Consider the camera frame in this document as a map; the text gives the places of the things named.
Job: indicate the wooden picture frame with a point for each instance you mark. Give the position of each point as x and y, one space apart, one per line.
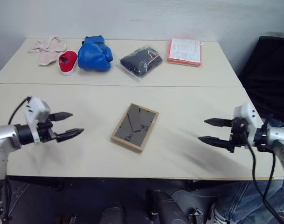
135 127

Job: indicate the blue jeans leg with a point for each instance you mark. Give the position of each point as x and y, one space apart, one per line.
249 200

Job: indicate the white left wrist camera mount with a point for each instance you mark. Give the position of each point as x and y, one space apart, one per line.
36 110

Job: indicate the bagged dark folded clothing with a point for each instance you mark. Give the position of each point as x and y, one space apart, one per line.
141 61

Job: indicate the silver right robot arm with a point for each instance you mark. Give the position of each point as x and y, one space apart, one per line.
275 142

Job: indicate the beige cloth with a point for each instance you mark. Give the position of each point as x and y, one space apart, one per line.
47 51

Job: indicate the dark rounded robot leg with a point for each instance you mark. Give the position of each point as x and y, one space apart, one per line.
166 206

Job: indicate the black chair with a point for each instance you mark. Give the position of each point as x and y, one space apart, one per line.
266 77

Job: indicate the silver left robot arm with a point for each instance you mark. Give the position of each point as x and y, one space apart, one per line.
2 137

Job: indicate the orange packet with white sheet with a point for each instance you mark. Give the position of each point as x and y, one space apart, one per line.
185 52

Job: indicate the small red shoe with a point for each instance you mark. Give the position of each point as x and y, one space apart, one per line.
67 62

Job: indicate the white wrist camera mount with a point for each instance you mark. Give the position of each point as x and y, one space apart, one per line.
247 121
36 110

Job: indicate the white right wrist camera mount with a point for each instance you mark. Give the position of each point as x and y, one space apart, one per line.
247 121

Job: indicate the white sneaker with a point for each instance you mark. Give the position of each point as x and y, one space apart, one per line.
217 215

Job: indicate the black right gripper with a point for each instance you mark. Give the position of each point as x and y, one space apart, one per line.
238 133

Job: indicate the blue boxing glove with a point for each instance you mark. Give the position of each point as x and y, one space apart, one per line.
95 54

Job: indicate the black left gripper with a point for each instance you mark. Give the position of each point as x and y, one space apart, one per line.
45 133

